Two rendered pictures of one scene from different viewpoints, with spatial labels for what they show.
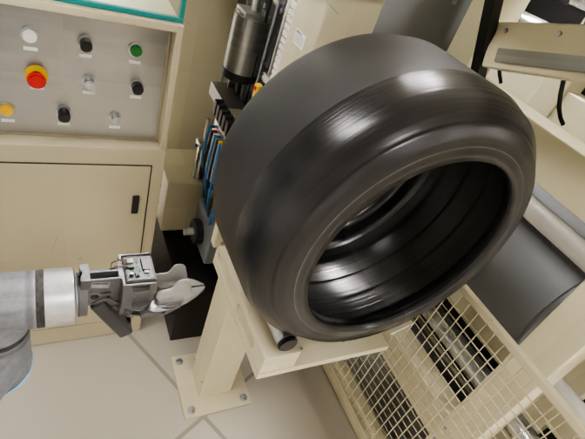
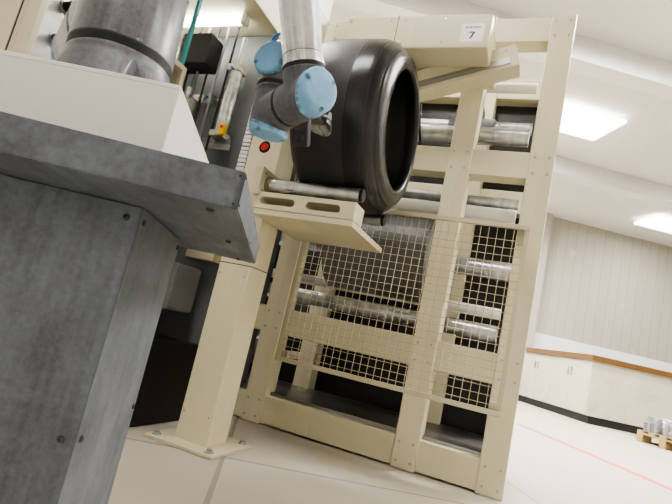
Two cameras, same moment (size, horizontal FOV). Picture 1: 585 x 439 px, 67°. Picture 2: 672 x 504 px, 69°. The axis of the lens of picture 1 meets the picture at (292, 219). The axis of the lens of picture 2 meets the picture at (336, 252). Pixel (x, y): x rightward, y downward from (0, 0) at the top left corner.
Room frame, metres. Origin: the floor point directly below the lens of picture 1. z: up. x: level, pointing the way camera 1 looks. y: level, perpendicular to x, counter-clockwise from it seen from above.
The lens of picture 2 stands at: (-0.65, 0.75, 0.46)
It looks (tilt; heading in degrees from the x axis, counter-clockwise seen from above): 9 degrees up; 328
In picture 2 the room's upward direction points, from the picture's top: 13 degrees clockwise
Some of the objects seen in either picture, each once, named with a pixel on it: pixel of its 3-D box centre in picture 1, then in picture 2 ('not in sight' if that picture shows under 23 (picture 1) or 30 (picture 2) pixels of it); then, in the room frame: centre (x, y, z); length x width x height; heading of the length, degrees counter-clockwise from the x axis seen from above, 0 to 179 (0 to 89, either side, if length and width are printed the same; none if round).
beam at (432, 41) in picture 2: not in sight; (418, 49); (0.91, -0.41, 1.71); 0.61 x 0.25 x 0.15; 36
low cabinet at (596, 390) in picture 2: not in sight; (597, 390); (3.80, -7.55, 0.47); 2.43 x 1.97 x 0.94; 153
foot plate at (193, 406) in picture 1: (211, 379); (200, 438); (1.02, 0.07, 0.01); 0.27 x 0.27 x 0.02; 36
